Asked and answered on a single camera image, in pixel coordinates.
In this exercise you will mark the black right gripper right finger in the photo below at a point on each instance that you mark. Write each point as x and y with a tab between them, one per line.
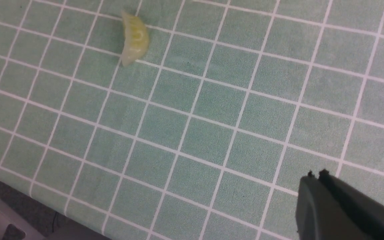
366	213

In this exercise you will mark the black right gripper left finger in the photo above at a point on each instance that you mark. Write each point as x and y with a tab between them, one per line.
319	216

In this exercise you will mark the greenish dumpling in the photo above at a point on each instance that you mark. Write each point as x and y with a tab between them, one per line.
136	38

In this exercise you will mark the green checkered tablecloth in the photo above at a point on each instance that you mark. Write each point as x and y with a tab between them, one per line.
206	136

